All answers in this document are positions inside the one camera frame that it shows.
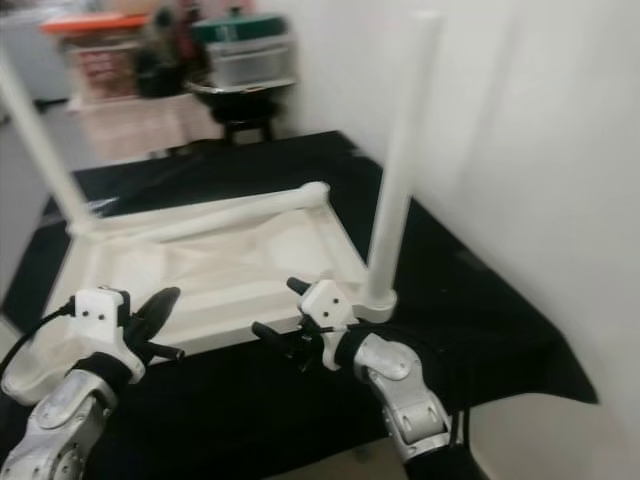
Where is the orange lid storage box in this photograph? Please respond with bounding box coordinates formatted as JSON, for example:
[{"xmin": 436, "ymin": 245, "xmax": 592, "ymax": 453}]
[{"xmin": 39, "ymin": 11, "xmax": 152, "ymax": 102}]

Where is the green lid storage box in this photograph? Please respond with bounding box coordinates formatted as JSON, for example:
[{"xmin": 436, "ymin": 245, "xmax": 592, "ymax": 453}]
[{"xmin": 189, "ymin": 9, "xmax": 297, "ymax": 90}]

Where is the black bag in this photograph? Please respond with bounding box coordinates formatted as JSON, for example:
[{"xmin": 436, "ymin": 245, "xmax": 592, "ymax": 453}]
[{"xmin": 134, "ymin": 0, "xmax": 207, "ymax": 97}]

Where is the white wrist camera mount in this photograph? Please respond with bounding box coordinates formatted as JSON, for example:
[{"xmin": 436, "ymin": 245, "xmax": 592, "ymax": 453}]
[
  {"xmin": 72, "ymin": 286, "xmax": 152, "ymax": 387},
  {"xmin": 299, "ymin": 277, "xmax": 360, "ymax": 374}
]

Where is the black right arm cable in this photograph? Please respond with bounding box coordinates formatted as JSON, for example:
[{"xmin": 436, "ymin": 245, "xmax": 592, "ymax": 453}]
[{"xmin": 334, "ymin": 319, "xmax": 472, "ymax": 453}]

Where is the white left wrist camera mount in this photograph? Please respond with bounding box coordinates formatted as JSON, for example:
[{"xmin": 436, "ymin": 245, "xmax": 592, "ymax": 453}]
[{"xmin": 72, "ymin": 286, "xmax": 152, "ymax": 387}]

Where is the white plastic table leg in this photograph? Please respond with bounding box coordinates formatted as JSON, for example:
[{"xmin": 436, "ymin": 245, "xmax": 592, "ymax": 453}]
[
  {"xmin": 94, "ymin": 180, "xmax": 332, "ymax": 247},
  {"xmin": 0, "ymin": 48, "xmax": 97, "ymax": 234},
  {"xmin": 362, "ymin": 9, "xmax": 445, "ymax": 317}
]

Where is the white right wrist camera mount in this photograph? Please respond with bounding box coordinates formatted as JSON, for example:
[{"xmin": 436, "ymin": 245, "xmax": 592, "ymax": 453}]
[{"xmin": 299, "ymin": 277, "xmax": 360, "ymax": 374}]

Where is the white appliance cabinet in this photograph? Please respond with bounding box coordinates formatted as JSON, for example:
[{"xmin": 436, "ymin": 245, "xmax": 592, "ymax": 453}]
[{"xmin": 0, "ymin": 9, "xmax": 77, "ymax": 102}]

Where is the white plastic table top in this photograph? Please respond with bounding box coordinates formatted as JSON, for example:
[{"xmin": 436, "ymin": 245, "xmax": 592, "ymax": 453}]
[{"xmin": 2, "ymin": 187, "xmax": 397, "ymax": 407}]

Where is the black table cloth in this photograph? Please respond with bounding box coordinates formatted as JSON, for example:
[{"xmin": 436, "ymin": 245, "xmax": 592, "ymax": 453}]
[{"xmin": 0, "ymin": 129, "xmax": 602, "ymax": 480}]

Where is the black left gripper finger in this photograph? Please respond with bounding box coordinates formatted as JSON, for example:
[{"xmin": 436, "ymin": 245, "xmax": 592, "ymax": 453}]
[
  {"xmin": 141, "ymin": 286, "xmax": 184, "ymax": 343},
  {"xmin": 129, "ymin": 288, "xmax": 169, "ymax": 340}
]

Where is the beige cloth covered bench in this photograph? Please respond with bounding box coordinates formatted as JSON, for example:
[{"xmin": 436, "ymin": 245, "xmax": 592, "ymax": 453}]
[{"xmin": 74, "ymin": 94, "xmax": 227, "ymax": 162}]

